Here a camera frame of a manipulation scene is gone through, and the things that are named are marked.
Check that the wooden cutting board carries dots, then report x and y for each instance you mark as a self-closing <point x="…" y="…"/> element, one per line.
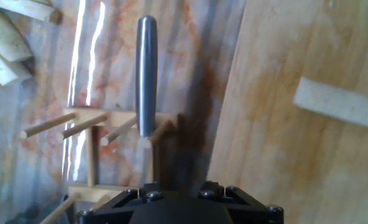
<point x="280" y="171"/>

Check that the steel kitchen knife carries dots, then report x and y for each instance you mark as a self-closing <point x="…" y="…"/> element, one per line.
<point x="146" y="77"/>

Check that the stained clear plastic sheet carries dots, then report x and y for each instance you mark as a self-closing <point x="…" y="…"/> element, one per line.
<point x="187" y="31"/>

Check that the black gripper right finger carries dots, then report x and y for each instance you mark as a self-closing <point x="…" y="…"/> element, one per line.
<point x="249" y="208"/>

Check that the white radish piece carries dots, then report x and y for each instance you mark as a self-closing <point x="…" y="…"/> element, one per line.
<point x="336" y="102"/>

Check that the wooden peg rack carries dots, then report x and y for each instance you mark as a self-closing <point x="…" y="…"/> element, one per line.
<point x="115" y="116"/>

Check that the plastic bag of radish pieces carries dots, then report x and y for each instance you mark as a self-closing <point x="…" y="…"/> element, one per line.
<point x="3" y="37"/>

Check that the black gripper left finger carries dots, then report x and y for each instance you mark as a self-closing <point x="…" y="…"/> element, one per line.
<point x="118" y="205"/>

